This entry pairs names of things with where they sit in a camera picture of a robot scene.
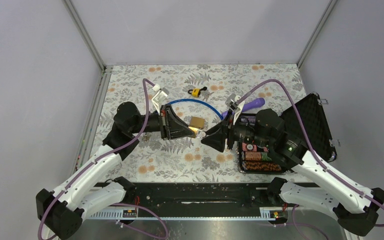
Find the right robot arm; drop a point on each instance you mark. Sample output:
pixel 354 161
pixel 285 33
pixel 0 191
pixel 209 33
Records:
pixel 352 205

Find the black poker chip case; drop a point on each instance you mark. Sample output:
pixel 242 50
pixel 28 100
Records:
pixel 253 159

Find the yellow padlock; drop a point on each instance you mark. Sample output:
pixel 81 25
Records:
pixel 196 92

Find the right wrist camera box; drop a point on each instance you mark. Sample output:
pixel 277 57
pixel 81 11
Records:
pixel 234 107

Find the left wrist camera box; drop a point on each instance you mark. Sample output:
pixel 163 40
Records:
pixel 161 93

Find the large brass padlock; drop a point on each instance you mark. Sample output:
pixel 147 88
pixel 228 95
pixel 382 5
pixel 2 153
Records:
pixel 197 122

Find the small brass padlock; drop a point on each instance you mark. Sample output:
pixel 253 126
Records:
pixel 199 134

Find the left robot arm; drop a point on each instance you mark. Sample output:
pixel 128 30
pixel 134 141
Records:
pixel 64 209

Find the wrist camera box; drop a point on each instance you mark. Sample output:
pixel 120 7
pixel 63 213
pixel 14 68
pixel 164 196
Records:
pixel 161 93
pixel 234 107

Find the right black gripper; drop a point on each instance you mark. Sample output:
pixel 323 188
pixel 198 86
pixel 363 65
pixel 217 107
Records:
pixel 217 135

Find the floral table mat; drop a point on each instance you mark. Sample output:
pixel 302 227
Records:
pixel 187 160

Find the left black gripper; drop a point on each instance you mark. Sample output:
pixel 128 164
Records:
pixel 172 126

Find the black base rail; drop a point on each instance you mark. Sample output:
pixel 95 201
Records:
pixel 198 201

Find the purple cylinder tool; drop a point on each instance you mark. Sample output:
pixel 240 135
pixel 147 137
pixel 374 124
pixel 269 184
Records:
pixel 257 103

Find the blue cable lock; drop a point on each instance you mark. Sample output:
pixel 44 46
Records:
pixel 189 100

